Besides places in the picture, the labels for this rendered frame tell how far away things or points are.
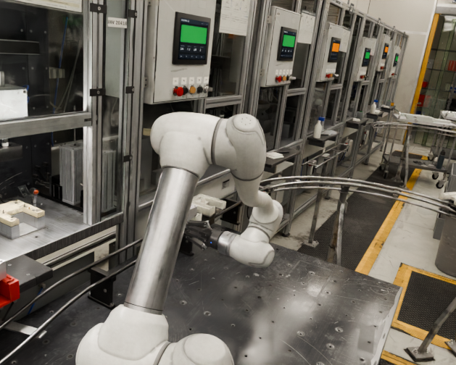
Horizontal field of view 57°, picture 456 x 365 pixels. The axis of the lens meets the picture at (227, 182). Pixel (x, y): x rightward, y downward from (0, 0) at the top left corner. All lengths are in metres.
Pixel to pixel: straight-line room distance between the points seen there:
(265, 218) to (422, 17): 7.89
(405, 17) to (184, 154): 8.32
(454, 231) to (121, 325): 3.13
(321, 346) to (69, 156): 1.16
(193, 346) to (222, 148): 0.49
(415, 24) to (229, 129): 8.24
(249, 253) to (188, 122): 0.61
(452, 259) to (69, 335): 3.11
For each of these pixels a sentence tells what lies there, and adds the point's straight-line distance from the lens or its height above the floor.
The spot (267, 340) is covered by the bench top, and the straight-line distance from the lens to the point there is 1.53.
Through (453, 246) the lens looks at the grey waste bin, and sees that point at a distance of 3.87.
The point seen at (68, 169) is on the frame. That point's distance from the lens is 1.78.
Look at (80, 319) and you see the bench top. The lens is 1.58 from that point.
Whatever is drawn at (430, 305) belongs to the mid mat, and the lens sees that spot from 3.42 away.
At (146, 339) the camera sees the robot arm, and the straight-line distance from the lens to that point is 1.08.
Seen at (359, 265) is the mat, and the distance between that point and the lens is 3.65.
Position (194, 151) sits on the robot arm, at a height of 1.33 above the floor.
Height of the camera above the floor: 1.62
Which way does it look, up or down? 19 degrees down
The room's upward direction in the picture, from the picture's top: 7 degrees clockwise
